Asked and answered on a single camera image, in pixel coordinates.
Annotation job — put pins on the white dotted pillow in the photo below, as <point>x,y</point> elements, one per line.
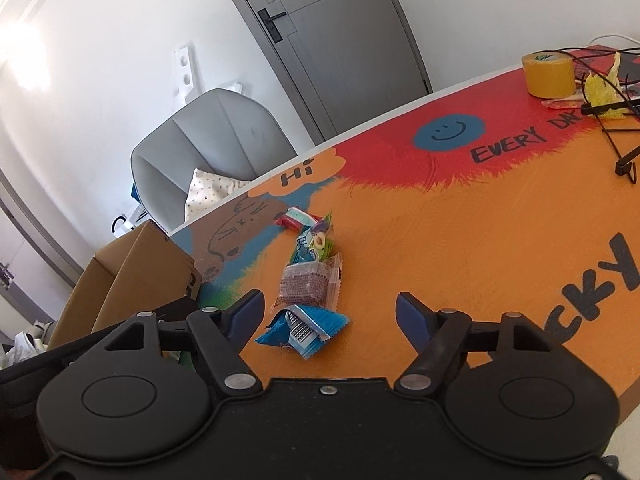
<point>207,190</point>

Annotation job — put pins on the grey door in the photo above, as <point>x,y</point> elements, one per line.
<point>340,35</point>

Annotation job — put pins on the yellow tape roll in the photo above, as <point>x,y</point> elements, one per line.
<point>547,77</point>

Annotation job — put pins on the brown snack packet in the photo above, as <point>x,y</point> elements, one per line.
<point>305,285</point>

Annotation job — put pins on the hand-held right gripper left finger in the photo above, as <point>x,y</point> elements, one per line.
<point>247,312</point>

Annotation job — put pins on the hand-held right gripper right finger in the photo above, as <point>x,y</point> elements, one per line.
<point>412,317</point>

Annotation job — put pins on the pink wrapper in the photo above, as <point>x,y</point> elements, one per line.
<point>562,103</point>

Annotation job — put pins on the blue snack packet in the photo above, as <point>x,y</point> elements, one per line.
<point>315,322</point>

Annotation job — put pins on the crumpled yellow paper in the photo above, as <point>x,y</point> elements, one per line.
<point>602,90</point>

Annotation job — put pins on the red striped snack packet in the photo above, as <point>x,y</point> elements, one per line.
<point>297,220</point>

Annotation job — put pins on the grey armchair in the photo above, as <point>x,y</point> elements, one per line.
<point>215,135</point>

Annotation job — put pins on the green cartoon snack packet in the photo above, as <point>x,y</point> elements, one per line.
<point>312,245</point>

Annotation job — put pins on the grey door frame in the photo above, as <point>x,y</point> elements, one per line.
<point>40,240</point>

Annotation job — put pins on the cardboard box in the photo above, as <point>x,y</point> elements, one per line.
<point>135,270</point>

